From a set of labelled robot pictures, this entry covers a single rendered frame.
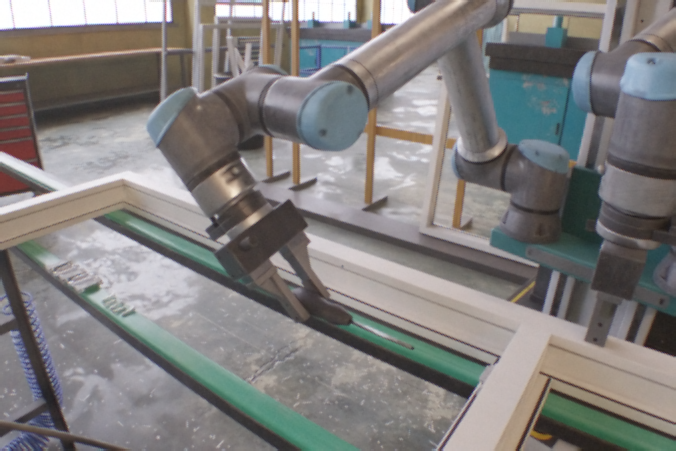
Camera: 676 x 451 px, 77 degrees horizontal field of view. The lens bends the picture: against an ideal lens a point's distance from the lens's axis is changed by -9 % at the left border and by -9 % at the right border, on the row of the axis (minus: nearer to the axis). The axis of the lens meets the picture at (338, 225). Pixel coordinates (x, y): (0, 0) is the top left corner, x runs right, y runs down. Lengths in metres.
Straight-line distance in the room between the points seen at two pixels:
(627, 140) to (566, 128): 3.68
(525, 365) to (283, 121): 0.43
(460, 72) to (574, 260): 0.61
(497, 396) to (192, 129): 0.49
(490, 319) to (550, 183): 0.78
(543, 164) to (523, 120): 2.92
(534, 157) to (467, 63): 0.36
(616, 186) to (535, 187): 0.85
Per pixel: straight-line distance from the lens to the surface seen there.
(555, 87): 4.21
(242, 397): 0.63
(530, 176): 1.41
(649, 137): 0.55
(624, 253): 0.57
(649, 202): 0.56
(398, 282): 0.73
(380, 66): 0.68
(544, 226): 1.45
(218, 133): 0.65
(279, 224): 0.66
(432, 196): 2.94
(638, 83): 0.55
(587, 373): 0.69
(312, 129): 0.59
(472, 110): 1.29
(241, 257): 0.62
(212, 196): 0.63
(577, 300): 1.75
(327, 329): 0.77
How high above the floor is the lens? 1.30
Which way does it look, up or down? 24 degrees down
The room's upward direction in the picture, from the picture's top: 1 degrees clockwise
